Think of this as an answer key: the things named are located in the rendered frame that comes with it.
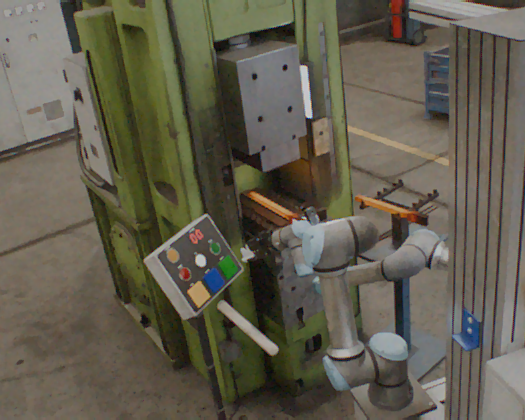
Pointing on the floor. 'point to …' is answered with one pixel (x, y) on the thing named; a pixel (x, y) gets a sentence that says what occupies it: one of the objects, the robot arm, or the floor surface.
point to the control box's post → (209, 364)
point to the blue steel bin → (436, 81)
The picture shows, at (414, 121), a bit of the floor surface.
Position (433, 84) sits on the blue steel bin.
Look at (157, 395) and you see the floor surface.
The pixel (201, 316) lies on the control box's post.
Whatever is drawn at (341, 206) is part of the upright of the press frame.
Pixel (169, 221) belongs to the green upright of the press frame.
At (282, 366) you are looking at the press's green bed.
